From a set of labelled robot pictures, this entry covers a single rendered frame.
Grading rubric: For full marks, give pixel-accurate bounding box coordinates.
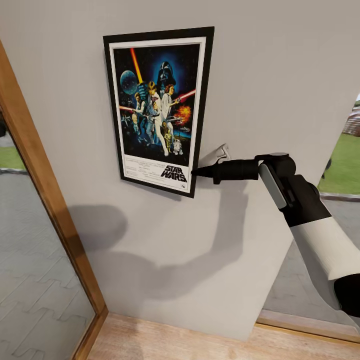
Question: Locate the poster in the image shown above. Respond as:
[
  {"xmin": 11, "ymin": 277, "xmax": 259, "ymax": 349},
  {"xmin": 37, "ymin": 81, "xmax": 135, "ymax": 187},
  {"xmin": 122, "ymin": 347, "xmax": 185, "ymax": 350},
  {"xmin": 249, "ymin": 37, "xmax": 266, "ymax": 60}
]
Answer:
[{"xmin": 103, "ymin": 26, "xmax": 215, "ymax": 199}]

